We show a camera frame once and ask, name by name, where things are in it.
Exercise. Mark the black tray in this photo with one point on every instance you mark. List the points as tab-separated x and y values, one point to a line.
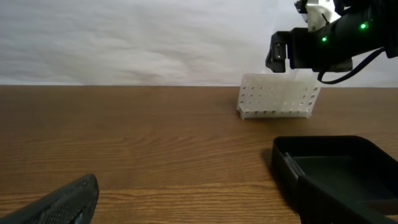
342	146

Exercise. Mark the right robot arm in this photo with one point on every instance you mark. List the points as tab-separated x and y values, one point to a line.
348	34

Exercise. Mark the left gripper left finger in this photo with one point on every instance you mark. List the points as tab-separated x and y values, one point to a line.
65	202

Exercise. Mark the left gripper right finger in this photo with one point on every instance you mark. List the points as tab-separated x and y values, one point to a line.
320	205

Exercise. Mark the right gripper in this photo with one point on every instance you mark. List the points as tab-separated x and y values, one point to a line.
301	49

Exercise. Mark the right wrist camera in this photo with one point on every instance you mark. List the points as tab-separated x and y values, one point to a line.
317	14

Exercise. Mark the white test tube rack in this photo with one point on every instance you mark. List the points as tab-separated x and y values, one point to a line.
273	96

